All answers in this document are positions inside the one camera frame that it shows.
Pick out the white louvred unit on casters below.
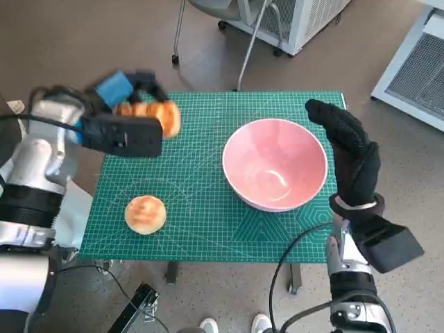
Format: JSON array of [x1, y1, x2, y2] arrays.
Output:
[[217, 0, 353, 57]]

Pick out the green cutting mat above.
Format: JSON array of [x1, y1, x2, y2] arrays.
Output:
[[78, 90, 348, 265]]

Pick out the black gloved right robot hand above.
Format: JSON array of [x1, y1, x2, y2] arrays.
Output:
[[304, 99, 382, 209]]

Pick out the white cabinet with mesh panel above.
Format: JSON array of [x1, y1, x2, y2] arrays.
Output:
[[370, 6, 444, 133]]

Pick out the pink bowl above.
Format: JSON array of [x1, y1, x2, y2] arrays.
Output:
[[221, 119, 329, 213]]

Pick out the black table leg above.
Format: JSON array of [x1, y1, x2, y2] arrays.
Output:
[[286, 262, 302, 296], [164, 260, 180, 284]]

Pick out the oblong braided toy bread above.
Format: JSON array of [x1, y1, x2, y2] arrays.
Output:
[[116, 99, 182, 139]]

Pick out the grey chair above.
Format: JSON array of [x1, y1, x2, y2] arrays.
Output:
[[171, 0, 282, 92]]

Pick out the round toy bread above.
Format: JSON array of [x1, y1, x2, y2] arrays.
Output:
[[123, 195, 167, 236]]

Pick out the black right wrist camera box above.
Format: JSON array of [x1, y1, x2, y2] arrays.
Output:
[[357, 216, 426, 275]]

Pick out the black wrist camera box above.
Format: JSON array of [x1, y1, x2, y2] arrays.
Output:
[[357, 216, 426, 275], [80, 116, 164, 157]]

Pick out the thin black floor cable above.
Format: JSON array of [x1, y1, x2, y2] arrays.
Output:
[[55, 265, 171, 333]]

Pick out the long black robot cable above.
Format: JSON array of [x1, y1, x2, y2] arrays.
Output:
[[268, 221, 334, 333]]

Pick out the bare left hand blue tape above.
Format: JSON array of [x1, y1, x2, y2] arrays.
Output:
[[83, 70, 171, 114]]

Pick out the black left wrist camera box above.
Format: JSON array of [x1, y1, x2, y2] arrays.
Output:
[[80, 116, 164, 157]]

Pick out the black metal stand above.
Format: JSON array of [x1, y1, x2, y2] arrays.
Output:
[[105, 282, 161, 333]]

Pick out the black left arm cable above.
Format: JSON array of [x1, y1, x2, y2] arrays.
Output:
[[0, 113, 85, 135]]

